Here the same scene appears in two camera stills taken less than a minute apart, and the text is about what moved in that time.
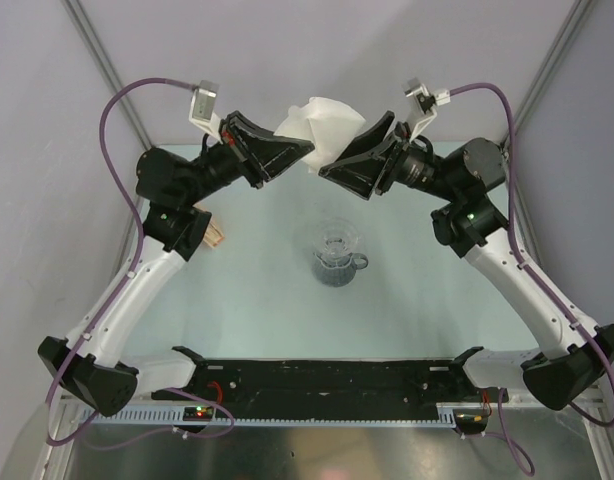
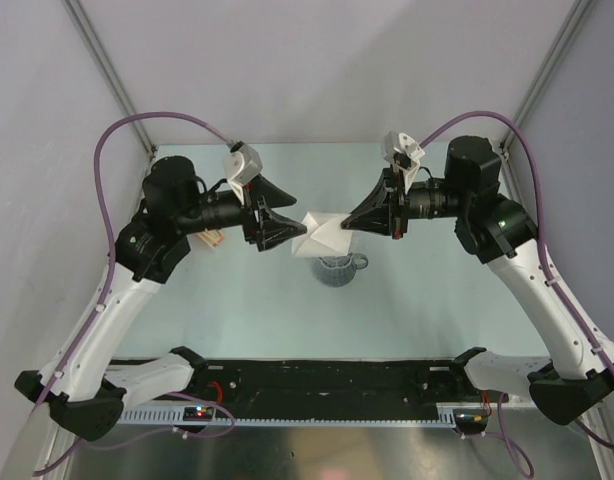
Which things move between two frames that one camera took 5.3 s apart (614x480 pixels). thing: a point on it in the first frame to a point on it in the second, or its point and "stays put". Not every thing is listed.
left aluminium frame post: [107, 66] stays put
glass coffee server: [337, 273] stays put
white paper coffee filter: [327, 124] to [325, 236]
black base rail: [330, 382] stays put
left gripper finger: [273, 153] to [273, 195]
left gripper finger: [249, 126] to [276, 229]
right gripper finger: [361, 167] to [374, 214]
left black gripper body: [242, 155] to [251, 225]
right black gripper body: [403, 138] to [399, 205]
